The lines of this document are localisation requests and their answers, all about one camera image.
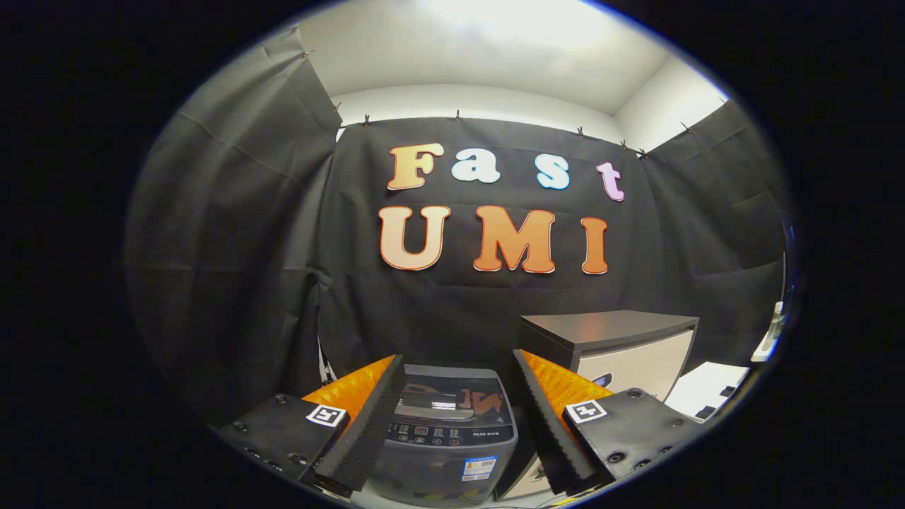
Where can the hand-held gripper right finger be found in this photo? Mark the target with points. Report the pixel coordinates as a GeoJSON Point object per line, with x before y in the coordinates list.
{"type": "Point", "coordinates": [555, 431]}

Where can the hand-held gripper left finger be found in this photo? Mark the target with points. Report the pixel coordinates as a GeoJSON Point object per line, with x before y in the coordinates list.
{"type": "Point", "coordinates": [368, 431]}

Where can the grey top-load washing machine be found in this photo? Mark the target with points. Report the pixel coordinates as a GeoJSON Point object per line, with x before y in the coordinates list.
{"type": "Point", "coordinates": [445, 459]}

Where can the grey-topped cabinet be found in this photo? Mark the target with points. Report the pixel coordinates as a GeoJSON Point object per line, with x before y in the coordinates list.
{"type": "Point", "coordinates": [608, 329]}

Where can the white flat board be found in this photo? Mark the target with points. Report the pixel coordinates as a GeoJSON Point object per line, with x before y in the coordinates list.
{"type": "Point", "coordinates": [707, 385]}

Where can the black backdrop cloth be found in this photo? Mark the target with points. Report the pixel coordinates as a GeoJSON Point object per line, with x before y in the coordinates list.
{"type": "Point", "coordinates": [247, 247]}

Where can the white plastic object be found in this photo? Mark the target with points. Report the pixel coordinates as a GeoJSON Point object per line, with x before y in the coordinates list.
{"type": "Point", "coordinates": [772, 332]}

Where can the row of small cloth clips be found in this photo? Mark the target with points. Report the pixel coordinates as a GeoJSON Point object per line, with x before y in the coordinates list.
{"type": "Point", "coordinates": [365, 121]}

